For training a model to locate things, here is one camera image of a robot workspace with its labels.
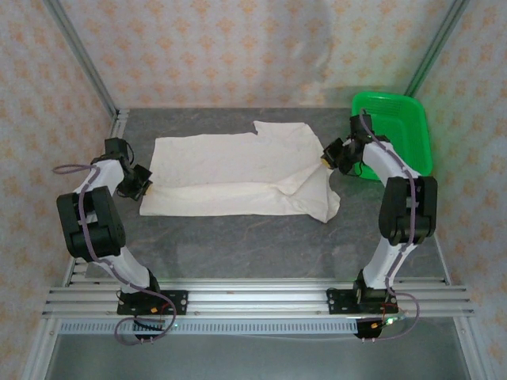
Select aluminium corner post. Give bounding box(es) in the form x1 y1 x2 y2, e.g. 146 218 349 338
45 0 120 116
403 0 471 98

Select white t-shirt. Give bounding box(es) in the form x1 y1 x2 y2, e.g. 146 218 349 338
138 120 341 225

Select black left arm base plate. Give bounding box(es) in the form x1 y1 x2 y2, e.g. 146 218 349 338
116 290 189 317

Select slotted grey cable tray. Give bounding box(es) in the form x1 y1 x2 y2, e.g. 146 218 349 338
59 319 360 336

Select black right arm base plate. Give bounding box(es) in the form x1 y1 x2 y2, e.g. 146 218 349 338
326 287 402 317

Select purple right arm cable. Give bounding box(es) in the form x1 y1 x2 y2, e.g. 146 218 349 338
358 112 421 344

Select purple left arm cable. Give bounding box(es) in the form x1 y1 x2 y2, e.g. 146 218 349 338
52 163 178 346

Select black cable bracket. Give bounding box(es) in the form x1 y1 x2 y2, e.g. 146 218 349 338
354 315 393 343
132 317 167 343

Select green plastic basket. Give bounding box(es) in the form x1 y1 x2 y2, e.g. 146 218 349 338
351 90 433 182

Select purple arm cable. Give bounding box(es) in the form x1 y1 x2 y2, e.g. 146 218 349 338
52 163 178 346
358 112 421 344

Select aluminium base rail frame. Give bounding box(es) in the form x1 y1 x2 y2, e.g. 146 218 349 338
41 276 476 320

